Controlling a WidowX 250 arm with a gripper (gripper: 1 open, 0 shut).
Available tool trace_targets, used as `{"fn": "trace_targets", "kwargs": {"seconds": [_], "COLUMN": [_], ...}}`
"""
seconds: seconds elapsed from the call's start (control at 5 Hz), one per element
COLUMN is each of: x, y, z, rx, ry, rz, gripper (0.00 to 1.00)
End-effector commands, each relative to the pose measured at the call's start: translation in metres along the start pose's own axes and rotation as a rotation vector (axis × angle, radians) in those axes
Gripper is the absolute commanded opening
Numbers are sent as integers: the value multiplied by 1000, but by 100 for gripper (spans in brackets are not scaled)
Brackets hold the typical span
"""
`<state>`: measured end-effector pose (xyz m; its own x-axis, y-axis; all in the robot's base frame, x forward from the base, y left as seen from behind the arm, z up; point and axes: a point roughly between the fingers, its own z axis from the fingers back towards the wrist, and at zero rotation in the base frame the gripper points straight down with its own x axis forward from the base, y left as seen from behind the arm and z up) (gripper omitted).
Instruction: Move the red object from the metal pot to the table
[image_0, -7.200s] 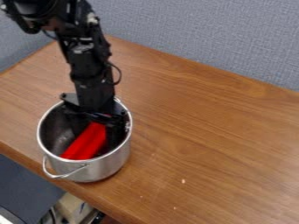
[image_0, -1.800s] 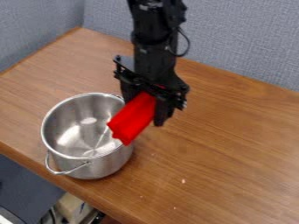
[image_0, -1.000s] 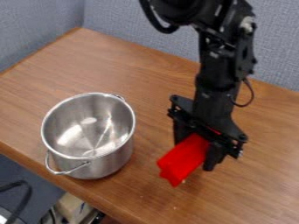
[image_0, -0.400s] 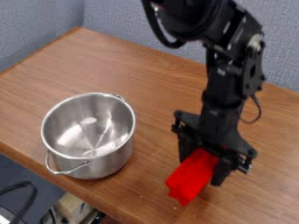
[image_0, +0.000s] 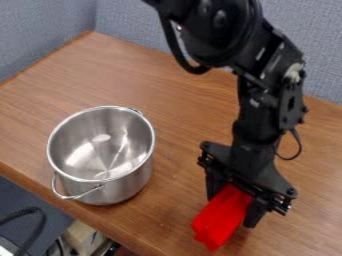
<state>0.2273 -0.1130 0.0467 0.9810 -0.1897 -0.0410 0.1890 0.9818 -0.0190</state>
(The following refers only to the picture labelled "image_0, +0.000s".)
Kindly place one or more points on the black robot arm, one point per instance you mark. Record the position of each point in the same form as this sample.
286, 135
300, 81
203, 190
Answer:
224, 33

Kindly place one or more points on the metal pot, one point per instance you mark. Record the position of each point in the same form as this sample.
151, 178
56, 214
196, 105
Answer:
98, 151

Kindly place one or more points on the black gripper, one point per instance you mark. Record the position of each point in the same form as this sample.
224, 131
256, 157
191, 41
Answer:
245, 165

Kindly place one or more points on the red block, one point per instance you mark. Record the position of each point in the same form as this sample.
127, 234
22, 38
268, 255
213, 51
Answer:
220, 217

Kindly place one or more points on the beige box under table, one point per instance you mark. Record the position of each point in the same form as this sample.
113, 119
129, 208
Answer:
85, 240

